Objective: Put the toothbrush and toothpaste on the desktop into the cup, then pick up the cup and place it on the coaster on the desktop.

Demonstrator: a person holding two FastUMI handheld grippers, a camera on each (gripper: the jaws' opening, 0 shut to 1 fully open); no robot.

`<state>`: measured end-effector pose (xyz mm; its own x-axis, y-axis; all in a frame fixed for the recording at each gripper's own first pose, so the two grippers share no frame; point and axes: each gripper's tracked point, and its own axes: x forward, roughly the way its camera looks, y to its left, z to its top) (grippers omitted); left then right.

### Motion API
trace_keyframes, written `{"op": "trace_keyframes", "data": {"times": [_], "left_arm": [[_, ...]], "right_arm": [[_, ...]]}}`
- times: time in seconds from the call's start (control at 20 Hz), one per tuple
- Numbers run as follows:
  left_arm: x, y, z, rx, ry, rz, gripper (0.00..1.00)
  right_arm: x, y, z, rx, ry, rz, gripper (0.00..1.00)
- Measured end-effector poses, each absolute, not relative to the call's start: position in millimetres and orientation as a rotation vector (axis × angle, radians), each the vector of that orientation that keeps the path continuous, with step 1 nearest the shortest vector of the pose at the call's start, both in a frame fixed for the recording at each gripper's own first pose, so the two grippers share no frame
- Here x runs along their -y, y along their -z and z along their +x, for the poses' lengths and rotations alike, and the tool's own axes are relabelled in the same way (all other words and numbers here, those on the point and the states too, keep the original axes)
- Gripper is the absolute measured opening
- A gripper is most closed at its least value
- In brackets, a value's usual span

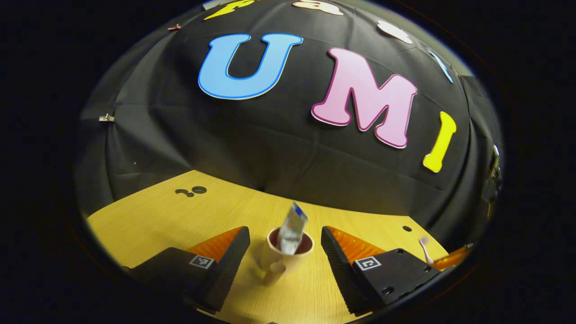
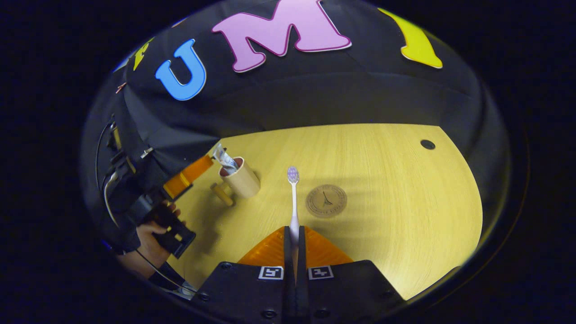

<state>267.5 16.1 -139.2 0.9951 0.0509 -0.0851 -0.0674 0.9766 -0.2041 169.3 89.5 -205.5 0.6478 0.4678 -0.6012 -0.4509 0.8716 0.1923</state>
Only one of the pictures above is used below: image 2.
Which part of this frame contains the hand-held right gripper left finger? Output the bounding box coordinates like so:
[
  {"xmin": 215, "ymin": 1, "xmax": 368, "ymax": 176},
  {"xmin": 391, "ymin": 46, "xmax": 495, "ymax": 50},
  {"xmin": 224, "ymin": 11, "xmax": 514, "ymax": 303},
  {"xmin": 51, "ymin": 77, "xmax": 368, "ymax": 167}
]
[{"xmin": 191, "ymin": 226, "xmax": 297, "ymax": 324}]

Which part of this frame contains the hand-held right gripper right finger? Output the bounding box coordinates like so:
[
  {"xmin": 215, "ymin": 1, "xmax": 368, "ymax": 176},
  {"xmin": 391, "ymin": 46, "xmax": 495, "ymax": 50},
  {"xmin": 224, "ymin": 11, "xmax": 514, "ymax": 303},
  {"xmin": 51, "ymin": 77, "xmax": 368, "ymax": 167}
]
[{"xmin": 296, "ymin": 225, "xmax": 405, "ymax": 324}]

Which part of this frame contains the white blue toothpaste tube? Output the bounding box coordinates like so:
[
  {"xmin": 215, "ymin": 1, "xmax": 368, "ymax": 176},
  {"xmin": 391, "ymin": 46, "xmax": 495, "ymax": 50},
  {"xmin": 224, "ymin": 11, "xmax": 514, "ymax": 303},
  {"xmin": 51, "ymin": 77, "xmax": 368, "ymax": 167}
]
[{"xmin": 212, "ymin": 143, "xmax": 239, "ymax": 176}]

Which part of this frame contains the beige cup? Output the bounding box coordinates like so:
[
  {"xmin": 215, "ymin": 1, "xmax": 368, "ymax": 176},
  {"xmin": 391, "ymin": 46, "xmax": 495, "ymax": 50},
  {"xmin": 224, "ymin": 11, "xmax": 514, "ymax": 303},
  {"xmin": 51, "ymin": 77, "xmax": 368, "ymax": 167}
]
[{"xmin": 210, "ymin": 156, "xmax": 261, "ymax": 207}]

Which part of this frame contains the round brown coaster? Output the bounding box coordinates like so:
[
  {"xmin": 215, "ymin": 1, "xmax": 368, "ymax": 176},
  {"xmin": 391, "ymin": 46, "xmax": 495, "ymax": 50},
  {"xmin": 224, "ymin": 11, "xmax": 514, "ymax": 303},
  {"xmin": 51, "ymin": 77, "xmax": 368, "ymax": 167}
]
[{"xmin": 306, "ymin": 184, "xmax": 348, "ymax": 219}]

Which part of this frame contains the white toothbrush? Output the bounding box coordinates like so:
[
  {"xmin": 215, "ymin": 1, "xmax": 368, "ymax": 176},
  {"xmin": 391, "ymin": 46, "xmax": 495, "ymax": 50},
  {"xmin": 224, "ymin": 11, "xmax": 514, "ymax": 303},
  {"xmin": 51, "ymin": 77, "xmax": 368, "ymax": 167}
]
[{"xmin": 287, "ymin": 166, "xmax": 301, "ymax": 246}]

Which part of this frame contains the wooden desktop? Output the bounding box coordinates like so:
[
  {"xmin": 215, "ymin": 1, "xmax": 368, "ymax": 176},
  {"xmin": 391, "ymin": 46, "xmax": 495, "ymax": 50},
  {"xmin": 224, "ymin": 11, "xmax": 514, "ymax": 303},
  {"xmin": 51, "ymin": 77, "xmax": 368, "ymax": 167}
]
[{"xmin": 173, "ymin": 124, "xmax": 483, "ymax": 301}]

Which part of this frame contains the black backdrop cloth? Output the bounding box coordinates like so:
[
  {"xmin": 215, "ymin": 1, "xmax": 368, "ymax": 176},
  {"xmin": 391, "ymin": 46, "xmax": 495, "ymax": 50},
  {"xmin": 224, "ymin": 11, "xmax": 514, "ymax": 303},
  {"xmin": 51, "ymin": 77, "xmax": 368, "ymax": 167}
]
[{"xmin": 83, "ymin": 0, "xmax": 511, "ymax": 270}]

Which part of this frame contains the black cable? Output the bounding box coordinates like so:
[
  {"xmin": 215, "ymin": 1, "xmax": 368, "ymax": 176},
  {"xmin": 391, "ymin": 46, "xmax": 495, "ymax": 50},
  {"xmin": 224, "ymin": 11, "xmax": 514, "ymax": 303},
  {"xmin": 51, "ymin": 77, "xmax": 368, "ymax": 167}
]
[{"xmin": 95, "ymin": 121, "xmax": 118, "ymax": 228}]

